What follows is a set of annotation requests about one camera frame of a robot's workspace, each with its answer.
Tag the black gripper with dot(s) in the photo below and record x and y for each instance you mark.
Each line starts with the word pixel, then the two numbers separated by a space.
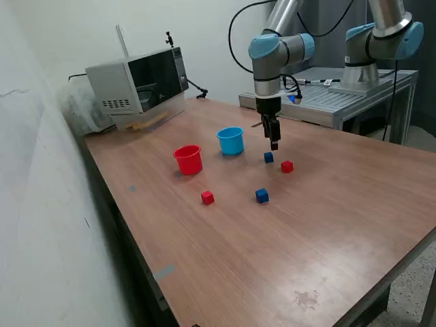
pixel 268 106

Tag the small blue cube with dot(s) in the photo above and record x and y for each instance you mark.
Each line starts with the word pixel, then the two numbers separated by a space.
pixel 268 157

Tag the large blue cube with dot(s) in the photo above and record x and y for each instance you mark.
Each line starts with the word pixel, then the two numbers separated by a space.
pixel 262 196

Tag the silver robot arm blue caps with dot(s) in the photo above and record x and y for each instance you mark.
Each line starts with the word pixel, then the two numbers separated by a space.
pixel 269 68

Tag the aluminium robot base table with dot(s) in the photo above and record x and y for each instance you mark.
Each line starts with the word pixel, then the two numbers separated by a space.
pixel 323 98

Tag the dark flat strip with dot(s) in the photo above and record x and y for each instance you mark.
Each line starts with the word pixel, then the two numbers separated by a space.
pixel 256 124

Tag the blue plastic cup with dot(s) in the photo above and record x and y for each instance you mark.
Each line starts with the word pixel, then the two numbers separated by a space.
pixel 231 144

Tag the red cube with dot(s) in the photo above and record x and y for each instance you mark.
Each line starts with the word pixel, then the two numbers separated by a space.
pixel 207 198
pixel 287 167

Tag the red plastic cup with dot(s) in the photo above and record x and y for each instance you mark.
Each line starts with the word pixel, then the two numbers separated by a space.
pixel 189 163

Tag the clear box with wooden sticks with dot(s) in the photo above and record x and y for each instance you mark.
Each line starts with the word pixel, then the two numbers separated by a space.
pixel 150 121

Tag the silver microwave oven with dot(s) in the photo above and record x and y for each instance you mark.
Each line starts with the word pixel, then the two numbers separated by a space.
pixel 112 85

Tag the white thin rod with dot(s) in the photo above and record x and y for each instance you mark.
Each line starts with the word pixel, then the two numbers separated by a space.
pixel 122 41

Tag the grey plastic bag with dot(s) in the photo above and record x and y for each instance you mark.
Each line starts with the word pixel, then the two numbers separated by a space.
pixel 76 105

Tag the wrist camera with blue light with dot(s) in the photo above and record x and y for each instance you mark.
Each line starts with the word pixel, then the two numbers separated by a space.
pixel 297 98

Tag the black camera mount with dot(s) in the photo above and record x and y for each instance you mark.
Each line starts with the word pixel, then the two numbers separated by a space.
pixel 169 39

